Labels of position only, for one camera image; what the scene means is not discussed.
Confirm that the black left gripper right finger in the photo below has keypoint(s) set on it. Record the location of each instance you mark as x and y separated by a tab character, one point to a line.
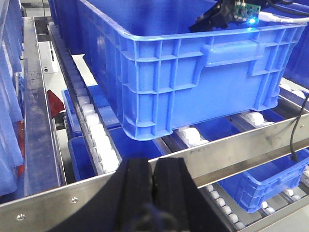
176	194

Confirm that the blue bin lower centre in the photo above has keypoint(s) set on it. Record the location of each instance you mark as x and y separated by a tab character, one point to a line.
127	148

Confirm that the white roller track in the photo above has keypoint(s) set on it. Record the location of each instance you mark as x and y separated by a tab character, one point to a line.
91	123

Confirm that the stainless steel shelf rail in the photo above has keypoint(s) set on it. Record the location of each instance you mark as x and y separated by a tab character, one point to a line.
206	163

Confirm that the steel side rail left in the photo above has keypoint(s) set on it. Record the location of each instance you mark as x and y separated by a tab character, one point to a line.
43	161

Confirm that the black gripper with circuit board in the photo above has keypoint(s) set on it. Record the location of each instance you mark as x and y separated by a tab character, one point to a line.
225	12

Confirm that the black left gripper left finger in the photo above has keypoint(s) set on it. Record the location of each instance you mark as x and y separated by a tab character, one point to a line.
116	203

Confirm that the blue bin lower right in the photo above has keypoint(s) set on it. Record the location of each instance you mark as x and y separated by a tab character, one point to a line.
254	186

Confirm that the red package in bin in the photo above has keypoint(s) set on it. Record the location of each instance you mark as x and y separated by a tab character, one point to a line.
55	103

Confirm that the large blue crate on shelf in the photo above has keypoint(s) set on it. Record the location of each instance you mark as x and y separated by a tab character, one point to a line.
157	76

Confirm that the blue crates far left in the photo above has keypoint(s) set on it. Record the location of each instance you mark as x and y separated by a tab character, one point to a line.
11	50

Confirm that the blue bin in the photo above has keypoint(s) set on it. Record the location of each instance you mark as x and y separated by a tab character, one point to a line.
127	148
254	186

